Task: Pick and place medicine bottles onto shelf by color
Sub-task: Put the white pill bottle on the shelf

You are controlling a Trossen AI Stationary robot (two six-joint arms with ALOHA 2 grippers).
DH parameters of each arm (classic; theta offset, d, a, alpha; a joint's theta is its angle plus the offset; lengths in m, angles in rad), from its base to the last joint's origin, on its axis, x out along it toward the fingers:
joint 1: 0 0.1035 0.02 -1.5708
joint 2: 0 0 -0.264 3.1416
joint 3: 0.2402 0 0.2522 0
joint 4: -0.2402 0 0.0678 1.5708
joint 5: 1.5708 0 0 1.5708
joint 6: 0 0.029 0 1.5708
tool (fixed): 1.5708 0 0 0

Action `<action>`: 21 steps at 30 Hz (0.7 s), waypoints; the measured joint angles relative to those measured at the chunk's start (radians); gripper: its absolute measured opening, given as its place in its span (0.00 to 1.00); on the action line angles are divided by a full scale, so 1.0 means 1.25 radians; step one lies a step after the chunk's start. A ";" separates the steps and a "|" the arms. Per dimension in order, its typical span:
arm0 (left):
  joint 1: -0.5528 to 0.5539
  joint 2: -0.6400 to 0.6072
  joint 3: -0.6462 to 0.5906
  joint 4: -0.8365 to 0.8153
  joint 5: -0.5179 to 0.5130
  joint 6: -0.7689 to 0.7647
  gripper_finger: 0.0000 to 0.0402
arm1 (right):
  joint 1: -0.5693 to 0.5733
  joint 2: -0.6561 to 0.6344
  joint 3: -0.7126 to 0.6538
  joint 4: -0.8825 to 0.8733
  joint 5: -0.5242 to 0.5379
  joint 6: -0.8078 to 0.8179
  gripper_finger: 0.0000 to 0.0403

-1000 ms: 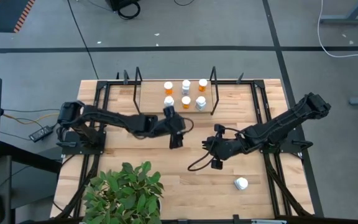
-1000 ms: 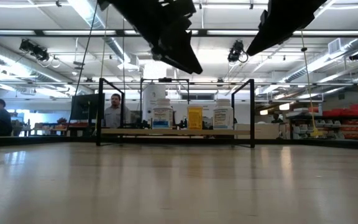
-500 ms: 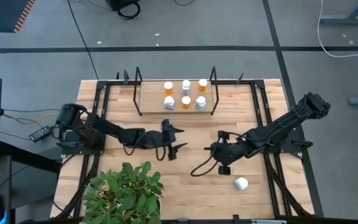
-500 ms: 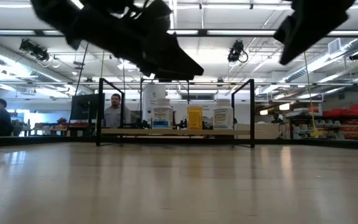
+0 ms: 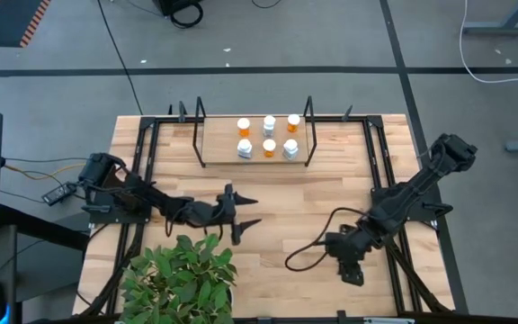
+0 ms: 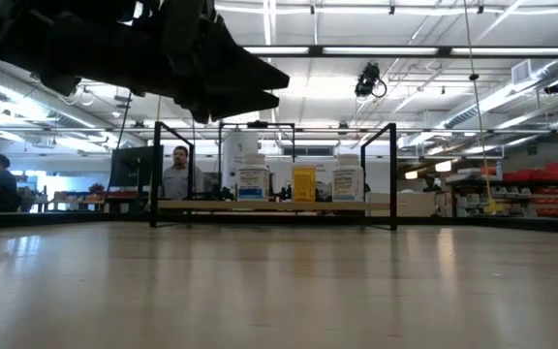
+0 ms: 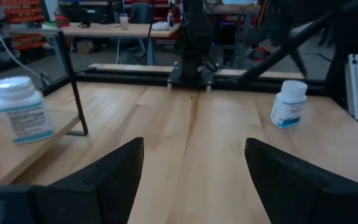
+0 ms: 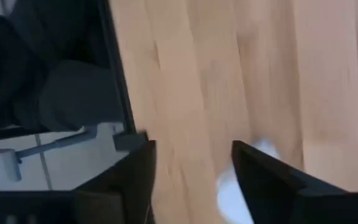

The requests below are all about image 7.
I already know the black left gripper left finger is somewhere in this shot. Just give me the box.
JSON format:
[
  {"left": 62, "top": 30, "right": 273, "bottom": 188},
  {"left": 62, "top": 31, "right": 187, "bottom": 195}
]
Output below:
[{"left": 0, "top": 137, "right": 145, "bottom": 224}]

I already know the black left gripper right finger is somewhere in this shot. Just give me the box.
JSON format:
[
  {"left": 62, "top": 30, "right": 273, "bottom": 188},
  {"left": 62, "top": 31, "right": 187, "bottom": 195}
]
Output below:
[{"left": 244, "top": 138, "right": 358, "bottom": 224}]

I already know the white medicine bottle blue label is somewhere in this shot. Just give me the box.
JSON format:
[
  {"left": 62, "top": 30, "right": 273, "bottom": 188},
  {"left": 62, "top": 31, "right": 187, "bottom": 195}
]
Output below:
[
  {"left": 0, "top": 75, "right": 55, "bottom": 145},
  {"left": 269, "top": 80, "right": 308, "bottom": 129}
]

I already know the wooden shelf board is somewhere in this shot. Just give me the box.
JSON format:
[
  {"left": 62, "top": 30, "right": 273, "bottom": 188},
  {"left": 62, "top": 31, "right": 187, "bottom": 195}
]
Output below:
[{"left": 0, "top": 107, "right": 81, "bottom": 187}]

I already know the black metal shelf leg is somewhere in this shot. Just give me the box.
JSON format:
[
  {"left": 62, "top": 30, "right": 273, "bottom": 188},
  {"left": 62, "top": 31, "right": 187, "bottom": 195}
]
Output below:
[{"left": 57, "top": 30, "right": 89, "bottom": 137}]

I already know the cardboard box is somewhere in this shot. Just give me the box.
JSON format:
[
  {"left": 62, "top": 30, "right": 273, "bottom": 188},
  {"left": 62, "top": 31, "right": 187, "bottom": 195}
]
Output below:
[{"left": 75, "top": 39, "right": 95, "bottom": 54}]

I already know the wooden workbench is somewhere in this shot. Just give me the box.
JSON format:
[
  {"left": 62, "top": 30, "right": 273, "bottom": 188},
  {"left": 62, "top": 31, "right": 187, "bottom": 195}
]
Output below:
[{"left": 7, "top": 21, "right": 180, "bottom": 66}]

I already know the clear plastic cup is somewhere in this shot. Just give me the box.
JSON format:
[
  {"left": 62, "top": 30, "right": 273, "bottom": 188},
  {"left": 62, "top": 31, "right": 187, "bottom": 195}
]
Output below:
[{"left": 119, "top": 12, "right": 129, "bottom": 31}]

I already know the white rounded object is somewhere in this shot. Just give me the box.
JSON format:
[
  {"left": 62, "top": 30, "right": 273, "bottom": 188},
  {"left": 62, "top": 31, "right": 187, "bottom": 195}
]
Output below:
[{"left": 150, "top": 21, "right": 171, "bottom": 31}]

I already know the dark office chair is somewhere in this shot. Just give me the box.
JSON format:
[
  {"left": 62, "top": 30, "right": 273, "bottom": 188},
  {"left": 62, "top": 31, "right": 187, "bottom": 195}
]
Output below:
[{"left": 129, "top": 2, "right": 154, "bottom": 25}]

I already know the rack with red storage bins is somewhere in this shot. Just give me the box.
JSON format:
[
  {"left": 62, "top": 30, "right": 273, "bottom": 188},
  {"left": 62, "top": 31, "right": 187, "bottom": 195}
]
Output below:
[{"left": 0, "top": 0, "right": 46, "bottom": 68}]

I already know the black aluminium table frame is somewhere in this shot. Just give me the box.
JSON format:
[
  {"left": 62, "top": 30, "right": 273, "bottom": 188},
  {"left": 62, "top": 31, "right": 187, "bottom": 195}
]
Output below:
[{"left": 39, "top": 9, "right": 358, "bottom": 131}]

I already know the silver aluminium bracket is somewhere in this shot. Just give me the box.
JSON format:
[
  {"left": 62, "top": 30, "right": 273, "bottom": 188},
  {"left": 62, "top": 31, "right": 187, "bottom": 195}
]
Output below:
[{"left": 345, "top": 53, "right": 358, "bottom": 121}]

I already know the white cable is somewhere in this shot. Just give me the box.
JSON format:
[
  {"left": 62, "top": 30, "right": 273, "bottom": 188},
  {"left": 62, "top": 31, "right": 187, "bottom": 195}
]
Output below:
[{"left": 0, "top": 26, "right": 43, "bottom": 80}]

